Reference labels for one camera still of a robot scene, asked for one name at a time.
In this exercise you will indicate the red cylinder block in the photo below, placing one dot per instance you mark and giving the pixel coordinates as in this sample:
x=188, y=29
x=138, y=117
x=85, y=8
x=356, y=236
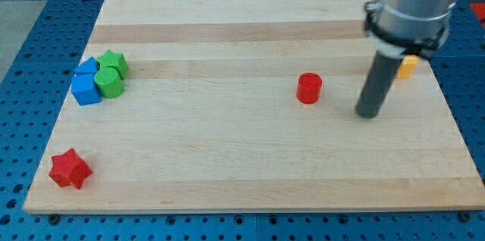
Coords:
x=309, y=88

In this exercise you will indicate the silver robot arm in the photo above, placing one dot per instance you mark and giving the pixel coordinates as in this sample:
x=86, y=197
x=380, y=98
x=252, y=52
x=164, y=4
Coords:
x=421, y=8

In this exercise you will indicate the green star block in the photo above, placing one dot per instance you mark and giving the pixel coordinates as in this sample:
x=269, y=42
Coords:
x=114, y=60

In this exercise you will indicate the red star block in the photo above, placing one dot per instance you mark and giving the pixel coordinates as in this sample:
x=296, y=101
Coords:
x=69, y=169

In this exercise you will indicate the wooden board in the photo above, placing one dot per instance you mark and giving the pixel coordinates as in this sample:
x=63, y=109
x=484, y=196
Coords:
x=209, y=121

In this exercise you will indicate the green cylinder block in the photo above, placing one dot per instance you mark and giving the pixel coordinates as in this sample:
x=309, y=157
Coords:
x=109, y=82

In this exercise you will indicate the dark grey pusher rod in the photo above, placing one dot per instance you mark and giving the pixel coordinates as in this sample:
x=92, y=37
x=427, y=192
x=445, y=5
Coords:
x=378, y=82

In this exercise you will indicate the blue triangular block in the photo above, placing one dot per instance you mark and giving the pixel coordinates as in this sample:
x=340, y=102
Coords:
x=90, y=66

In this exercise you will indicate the blue cube block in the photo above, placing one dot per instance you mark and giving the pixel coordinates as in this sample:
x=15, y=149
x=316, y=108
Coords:
x=84, y=90

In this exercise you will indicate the yellow block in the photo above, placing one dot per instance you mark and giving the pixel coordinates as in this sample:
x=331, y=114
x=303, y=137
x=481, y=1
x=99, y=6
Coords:
x=407, y=66

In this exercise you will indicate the black cable clamp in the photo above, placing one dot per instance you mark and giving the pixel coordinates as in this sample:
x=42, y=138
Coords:
x=397, y=35

